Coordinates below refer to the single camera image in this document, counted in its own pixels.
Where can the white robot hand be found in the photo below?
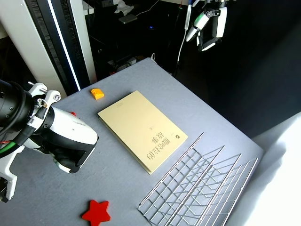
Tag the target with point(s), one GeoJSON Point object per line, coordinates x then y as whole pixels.
{"type": "Point", "coordinates": [75, 131]}
{"type": "Point", "coordinates": [219, 23]}

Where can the beige book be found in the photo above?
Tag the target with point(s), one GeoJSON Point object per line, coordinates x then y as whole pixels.
{"type": "Point", "coordinates": [141, 127]}

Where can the red toy block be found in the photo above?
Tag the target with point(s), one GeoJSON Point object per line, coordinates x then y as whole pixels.
{"type": "Point", "coordinates": [73, 114]}

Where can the orange toy block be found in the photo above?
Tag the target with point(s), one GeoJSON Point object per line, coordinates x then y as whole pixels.
{"type": "Point", "coordinates": [97, 94]}

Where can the grey table cloth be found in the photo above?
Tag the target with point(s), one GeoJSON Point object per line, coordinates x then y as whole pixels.
{"type": "Point", "coordinates": [70, 188]}

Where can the red star block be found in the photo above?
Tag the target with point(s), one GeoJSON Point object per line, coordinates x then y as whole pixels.
{"type": "Point", "coordinates": [96, 212]}

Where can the flat grey device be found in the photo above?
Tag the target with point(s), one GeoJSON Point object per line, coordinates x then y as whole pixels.
{"type": "Point", "coordinates": [128, 18]}

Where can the crumpled white cloth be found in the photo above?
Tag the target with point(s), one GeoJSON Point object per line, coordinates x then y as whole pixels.
{"type": "Point", "coordinates": [123, 7]}

